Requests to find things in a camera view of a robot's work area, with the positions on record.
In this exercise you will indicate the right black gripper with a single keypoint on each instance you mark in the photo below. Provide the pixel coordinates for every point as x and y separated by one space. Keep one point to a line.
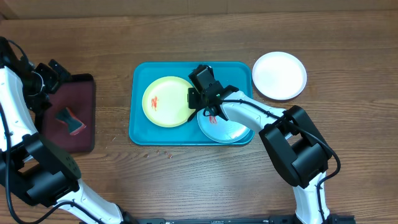
193 98

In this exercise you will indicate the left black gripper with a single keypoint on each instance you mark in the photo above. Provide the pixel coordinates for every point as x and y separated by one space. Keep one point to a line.
34 99

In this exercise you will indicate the light blue plate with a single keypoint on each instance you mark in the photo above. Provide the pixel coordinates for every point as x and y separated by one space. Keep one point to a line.
222 131

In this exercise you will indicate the yellow-green plate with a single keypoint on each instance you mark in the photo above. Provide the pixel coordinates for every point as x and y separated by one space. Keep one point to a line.
165 102

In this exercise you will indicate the green and red sponge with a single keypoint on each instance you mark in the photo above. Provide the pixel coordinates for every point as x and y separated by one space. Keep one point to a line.
73 124

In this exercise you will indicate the white plate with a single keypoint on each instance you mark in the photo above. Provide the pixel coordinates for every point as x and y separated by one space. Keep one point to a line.
279 76

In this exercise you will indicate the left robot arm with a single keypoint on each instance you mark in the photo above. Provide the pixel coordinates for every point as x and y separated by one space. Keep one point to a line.
33 168

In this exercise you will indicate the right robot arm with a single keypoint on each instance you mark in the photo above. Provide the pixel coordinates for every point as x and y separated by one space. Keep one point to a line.
297 150

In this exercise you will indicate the black tray with maroon inside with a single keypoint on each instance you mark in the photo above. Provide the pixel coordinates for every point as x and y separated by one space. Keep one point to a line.
79 95

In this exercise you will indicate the teal plastic tray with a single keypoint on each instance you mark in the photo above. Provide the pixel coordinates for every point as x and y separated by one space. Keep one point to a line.
143 132

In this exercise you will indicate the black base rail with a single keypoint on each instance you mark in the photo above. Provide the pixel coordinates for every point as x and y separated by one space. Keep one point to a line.
275 219

